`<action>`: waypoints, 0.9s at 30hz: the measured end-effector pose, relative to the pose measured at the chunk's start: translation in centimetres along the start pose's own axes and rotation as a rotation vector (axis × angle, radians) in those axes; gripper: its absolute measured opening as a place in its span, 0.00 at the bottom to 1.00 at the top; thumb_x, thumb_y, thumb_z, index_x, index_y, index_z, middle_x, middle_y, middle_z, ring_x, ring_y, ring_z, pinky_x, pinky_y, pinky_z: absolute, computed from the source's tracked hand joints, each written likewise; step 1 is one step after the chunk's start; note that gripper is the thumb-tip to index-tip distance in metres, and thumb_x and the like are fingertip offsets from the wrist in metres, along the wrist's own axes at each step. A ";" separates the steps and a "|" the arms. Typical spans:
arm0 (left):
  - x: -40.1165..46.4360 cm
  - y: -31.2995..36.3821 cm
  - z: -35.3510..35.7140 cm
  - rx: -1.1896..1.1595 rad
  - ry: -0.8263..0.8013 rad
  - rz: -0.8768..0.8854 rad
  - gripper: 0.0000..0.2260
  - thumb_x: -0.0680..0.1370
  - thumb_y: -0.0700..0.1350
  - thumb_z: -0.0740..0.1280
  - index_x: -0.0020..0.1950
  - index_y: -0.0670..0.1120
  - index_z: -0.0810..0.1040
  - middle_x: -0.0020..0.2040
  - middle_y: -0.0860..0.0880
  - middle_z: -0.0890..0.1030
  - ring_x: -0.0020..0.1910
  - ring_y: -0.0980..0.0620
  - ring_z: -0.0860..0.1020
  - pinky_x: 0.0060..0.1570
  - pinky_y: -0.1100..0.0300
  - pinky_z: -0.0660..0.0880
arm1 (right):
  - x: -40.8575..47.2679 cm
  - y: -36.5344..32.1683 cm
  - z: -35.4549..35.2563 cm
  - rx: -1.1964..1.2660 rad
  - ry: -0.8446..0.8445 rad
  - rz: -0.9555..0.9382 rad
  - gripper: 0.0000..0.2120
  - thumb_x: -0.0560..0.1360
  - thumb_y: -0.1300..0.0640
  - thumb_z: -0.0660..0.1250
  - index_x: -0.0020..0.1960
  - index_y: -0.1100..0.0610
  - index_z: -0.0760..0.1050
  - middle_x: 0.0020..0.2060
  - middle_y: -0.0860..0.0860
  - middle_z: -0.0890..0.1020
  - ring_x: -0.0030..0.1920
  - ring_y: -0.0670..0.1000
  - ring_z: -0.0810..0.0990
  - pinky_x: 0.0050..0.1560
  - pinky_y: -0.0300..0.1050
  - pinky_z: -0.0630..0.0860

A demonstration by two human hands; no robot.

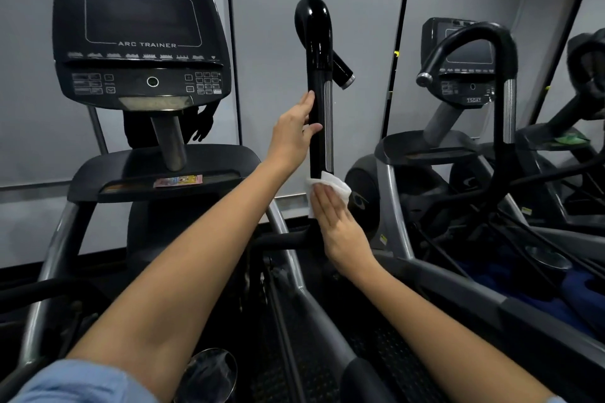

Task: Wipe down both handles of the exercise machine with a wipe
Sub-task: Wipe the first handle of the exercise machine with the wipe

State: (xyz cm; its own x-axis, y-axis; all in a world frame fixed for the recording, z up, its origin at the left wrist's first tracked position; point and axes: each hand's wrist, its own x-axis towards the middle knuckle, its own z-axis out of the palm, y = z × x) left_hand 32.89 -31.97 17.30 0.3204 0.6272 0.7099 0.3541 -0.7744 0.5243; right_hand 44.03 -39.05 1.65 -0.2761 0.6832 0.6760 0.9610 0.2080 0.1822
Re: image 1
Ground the gray console post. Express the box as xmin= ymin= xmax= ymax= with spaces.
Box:
xmin=150 ymin=114 xmax=188 ymax=173

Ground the round chrome disc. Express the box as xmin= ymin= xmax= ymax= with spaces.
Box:
xmin=174 ymin=347 xmax=238 ymax=403

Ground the gray framed exercise machine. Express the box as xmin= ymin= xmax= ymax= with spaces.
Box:
xmin=344 ymin=100 xmax=605 ymax=370

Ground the black gray exercise machine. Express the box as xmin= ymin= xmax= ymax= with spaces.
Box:
xmin=0 ymin=110 xmax=402 ymax=403

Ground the small black machine console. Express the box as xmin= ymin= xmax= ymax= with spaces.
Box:
xmin=421 ymin=18 xmax=497 ymax=109

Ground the black exercise machine console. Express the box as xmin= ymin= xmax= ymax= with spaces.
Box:
xmin=52 ymin=0 xmax=232 ymax=111

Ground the person's right hand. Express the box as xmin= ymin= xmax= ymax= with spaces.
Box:
xmin=309 ymin=182 xmax=380 ymax=279

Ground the person's right forearm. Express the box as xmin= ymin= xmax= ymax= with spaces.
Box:
xmin=352 ymin=258 xmax=556 ymax=403

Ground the black glossy machine handle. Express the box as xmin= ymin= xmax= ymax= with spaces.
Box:
xmin=294 ymin=0 xmax=355 ymax=259

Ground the person's left hand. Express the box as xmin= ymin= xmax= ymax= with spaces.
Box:
xmin=265 ymin=90 xmax=324 ymax=177

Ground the blue shirt sleeve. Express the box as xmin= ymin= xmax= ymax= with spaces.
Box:
xmin=9 ymin=359 xmax=159 ymax=403

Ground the person's left forearm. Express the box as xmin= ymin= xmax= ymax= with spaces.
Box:
xmin=66 ymin=158 xmax=285 ymax=394

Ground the black console tray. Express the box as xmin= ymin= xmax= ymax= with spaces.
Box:
xmin=67 ymin=144 xmax=262 ymax=204

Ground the green sticker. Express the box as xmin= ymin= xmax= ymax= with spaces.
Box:
xmin=554 ymin=133 xmax=591 ymax=147

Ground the black curved machine handle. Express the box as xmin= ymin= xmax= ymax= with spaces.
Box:
xmin=416 ymin=21 xmax=519 ymax=210

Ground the colourful sticker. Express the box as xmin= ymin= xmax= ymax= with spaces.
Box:
xmin=153 ymin=174 xmax=203 ymax=189

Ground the white wipe cloth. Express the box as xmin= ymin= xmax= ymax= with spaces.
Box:
xmin=305 ymin=170 xmax=353 ymax=219

